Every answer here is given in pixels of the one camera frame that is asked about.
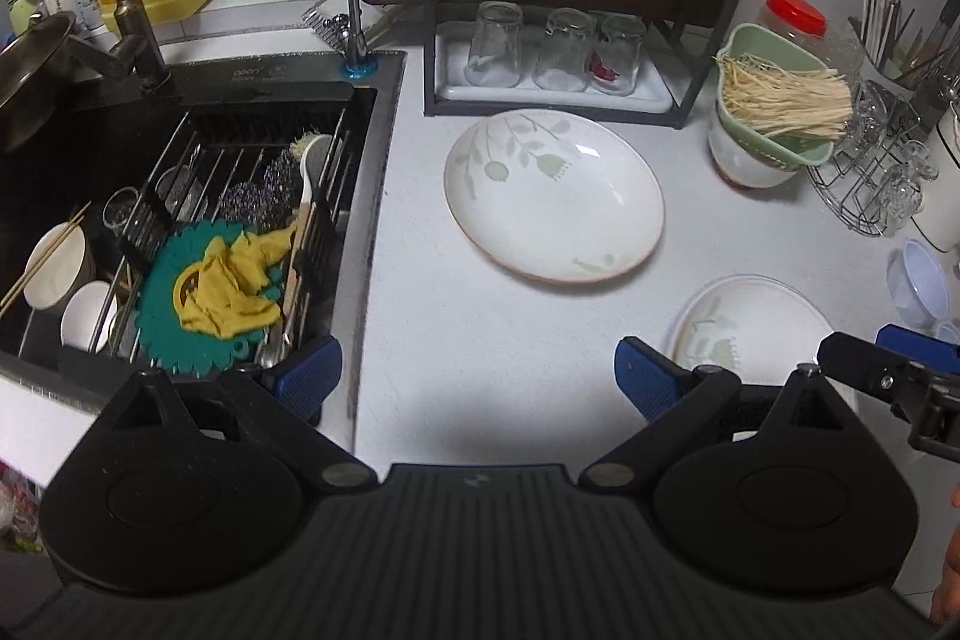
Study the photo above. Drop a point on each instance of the white drip tray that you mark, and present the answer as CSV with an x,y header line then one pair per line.
x,y
525,100

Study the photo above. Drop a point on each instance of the black kitchen sink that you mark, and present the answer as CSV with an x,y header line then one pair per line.
x,y
97,130

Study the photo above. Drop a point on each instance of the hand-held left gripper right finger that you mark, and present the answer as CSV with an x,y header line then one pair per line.
x,y
641,377

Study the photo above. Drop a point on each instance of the green sunflower silicone mat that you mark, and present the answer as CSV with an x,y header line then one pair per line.
x,y
161,280

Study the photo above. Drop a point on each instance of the small glass in sink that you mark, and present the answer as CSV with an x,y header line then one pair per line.
x,y
120,211

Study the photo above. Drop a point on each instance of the small floral plate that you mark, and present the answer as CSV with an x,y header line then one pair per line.
x,y
757,325

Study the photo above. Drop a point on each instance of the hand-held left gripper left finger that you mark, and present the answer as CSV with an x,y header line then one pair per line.
x,y
307,377

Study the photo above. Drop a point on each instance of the black sink drain rack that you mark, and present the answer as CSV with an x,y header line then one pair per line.
x,y
225,138

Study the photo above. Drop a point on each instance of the steel pot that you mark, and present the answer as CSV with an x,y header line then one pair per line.
x,y
34,78

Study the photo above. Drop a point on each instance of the white electric cooker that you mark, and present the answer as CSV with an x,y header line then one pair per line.
x,y
941,197

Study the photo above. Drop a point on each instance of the person's right hand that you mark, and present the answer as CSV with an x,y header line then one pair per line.
x,y
949,580

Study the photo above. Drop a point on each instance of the steel wool scrubber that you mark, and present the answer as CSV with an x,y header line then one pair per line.
x,y
259,190

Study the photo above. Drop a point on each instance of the red lid plastic jar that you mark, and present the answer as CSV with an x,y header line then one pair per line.
x,y
806,21

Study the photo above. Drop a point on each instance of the textured clear glass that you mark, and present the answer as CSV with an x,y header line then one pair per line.
x,y
866,119
900,190

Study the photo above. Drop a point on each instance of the bundle of chopsticks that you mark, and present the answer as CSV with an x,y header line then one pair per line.
x,y
889,21

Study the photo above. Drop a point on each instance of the pale noodle bundle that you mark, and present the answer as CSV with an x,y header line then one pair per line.
x,y
787,100

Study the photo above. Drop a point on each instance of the white bowl with brown rim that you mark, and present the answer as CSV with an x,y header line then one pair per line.
x,y
742,164

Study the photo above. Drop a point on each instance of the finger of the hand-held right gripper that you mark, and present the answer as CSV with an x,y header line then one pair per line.
x,y
862,366
919,347

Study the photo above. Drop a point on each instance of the white bowls in sink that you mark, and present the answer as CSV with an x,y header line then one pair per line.
x,y
56,265

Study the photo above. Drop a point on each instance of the yellow dish cloth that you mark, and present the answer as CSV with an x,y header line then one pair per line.
x,y
225,287

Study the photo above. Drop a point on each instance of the wooden chopsticks pair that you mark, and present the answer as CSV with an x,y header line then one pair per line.
x,y
45,269

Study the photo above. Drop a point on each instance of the small white sink bowl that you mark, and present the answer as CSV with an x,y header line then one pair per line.
x,y
86,321

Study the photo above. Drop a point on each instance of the green colander basket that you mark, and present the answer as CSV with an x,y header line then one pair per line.
x,y
757,40

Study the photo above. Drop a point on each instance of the large floral plate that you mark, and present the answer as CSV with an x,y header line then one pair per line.
x,y
555,212

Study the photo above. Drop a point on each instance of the white dish brush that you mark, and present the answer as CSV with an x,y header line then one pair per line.
x,y
315,160

